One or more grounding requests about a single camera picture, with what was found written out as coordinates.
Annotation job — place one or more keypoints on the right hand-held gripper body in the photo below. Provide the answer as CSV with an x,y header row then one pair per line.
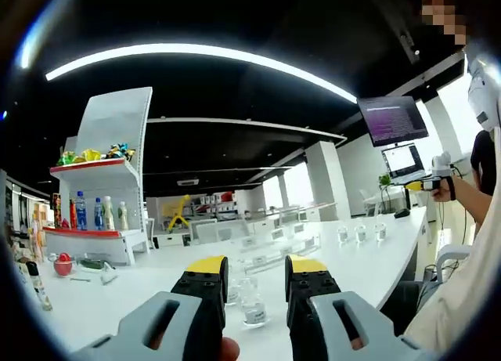
x,y
441,165

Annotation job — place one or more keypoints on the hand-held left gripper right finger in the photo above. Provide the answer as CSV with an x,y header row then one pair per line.
x,y
309,298

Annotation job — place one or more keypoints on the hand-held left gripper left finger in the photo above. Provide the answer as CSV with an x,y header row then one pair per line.
x,y
203,298

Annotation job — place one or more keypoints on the clear acrylic reagent rack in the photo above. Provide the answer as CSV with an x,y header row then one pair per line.
x,y
274,255

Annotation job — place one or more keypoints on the white green drink bottle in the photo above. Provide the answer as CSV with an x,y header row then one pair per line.
x,y
109,216

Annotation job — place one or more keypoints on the blue water bottle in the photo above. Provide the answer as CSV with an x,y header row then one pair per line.
x,y
98,218

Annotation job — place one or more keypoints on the tall blue drink bottle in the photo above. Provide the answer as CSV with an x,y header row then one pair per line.
x,y
81,214

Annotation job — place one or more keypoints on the red drink bottle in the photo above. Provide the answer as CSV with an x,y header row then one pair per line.
x,y
73,216

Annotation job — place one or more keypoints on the black cap bottle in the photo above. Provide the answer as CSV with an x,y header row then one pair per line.
x,y
39,288

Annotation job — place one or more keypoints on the person's right hand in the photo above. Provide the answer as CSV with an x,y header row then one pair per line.
x,y
440,196

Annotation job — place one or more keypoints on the person's left hand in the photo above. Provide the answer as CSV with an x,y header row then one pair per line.
x,y
230,351

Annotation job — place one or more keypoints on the black monitor stand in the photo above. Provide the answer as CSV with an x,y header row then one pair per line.
x,y
407,198

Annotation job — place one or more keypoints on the open laptop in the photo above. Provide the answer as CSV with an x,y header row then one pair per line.
x,y
403,161

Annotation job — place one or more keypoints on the black computer mouse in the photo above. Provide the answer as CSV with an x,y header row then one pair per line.
x,y
402,213

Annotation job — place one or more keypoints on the potted green plant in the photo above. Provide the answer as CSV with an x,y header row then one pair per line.
x,y
385,179

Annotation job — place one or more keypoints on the black monitor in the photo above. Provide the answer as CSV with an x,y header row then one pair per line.
x,y
391,120

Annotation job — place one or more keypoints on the white desk row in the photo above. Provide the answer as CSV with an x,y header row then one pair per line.
x,y
168,240

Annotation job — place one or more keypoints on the mesh office chair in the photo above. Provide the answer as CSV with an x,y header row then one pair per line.
x,y
223,232

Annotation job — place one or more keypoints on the white plastic chair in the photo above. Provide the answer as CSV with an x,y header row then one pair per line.
x,y
454,251

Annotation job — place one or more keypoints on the white chest device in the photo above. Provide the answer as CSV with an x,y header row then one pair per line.
x,y
483,91

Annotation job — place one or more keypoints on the storage shelf with boxes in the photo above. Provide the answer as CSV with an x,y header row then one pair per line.
x,y
211,200

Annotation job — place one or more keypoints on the dark green vegetable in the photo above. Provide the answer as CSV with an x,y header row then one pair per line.
x,y
94,264

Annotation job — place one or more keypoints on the ceiling air vent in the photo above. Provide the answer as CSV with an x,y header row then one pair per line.
x,y
188,182

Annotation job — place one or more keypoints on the clear plastic tray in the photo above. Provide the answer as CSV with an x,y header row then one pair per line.
x,y
84,270

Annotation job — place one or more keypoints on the small metal tool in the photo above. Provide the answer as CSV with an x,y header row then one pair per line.
x,y
80,279

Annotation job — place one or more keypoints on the person in white shirt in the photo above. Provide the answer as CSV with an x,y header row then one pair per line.
x,y
450,310

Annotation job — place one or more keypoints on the red and orange items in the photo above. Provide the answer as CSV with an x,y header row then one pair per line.
x,y
63,265

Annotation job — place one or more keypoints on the black yellow snack packet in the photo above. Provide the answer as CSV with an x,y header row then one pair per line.
x,y
130,154

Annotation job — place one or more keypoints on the dark snack tube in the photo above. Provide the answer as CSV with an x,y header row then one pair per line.
x,y
57,212

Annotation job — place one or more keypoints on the blue snack packet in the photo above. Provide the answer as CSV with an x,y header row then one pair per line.
x,y
117,150

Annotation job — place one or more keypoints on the green snack packet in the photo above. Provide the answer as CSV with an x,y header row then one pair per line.
x,y
67,158

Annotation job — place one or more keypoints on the white display shelf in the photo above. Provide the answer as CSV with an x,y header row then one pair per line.
x,y
113,118

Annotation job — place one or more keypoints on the curved ceiling light strip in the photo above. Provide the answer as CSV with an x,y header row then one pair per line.
x,y
195,48

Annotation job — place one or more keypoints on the yellow frame stand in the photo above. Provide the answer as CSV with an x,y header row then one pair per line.
x,y
182,208

